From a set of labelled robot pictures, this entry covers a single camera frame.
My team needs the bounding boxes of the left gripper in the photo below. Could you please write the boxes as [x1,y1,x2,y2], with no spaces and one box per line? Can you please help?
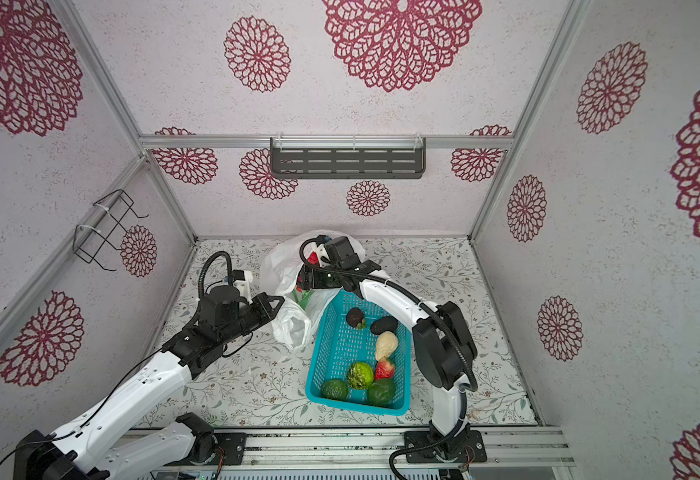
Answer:
[221,291,285,346]

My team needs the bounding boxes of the dark mangosteen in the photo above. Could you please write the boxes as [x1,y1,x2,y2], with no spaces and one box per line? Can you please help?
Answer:
[345,307,366,329]

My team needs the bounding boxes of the white plastic bag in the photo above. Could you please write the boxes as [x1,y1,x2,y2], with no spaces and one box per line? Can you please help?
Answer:
[259,230,366,353]

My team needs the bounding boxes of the dark avocado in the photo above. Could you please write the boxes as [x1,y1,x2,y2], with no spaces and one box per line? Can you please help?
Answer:
[370,315,399,336]

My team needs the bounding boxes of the beige pear fruit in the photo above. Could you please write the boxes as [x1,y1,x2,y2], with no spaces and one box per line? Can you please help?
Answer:
[375,331,399,361]

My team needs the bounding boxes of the light green custard apple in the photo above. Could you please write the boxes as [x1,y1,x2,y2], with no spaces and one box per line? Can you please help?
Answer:
[346,362,375,390]

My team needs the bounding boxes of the red dragon fruit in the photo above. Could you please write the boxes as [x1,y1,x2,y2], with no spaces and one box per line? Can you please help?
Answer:
[292,252,320,310]

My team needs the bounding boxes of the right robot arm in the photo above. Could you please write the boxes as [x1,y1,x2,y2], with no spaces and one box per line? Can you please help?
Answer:
[298,235,478,479]

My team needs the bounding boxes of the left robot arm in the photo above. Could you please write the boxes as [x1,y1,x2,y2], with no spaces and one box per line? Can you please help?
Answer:
[3,251,285,479]

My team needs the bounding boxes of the teal plastic basket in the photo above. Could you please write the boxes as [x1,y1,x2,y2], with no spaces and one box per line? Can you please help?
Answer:
[306,291,413,416]

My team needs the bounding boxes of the red strawberry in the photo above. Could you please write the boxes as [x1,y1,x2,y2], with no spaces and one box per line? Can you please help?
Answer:
[374,358,396,380]

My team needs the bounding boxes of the green avocado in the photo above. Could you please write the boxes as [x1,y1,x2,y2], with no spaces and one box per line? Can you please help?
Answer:
[320,379,350,401]

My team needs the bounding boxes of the dark green round fruit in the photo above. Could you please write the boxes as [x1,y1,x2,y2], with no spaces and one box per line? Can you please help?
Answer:
[367,378,397,407]

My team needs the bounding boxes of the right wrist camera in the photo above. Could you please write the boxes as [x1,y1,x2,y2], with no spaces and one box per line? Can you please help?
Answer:
[314,244,330,263]

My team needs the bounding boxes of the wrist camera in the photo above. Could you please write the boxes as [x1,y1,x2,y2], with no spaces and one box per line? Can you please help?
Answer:
[314,244,330,263]
[230,269,253,301]

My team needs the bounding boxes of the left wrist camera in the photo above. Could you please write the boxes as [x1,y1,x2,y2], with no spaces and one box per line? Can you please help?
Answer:
[230,269,253,301]

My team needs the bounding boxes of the grey wall shelf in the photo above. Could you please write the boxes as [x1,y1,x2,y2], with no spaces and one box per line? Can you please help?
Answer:
[269,136,427,180]

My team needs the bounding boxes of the black wire rack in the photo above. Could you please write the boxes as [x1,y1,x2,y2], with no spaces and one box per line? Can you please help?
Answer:
[71,189,149,272]

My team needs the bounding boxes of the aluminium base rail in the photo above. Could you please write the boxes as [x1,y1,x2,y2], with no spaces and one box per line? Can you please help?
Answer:
[147,426,580,479]

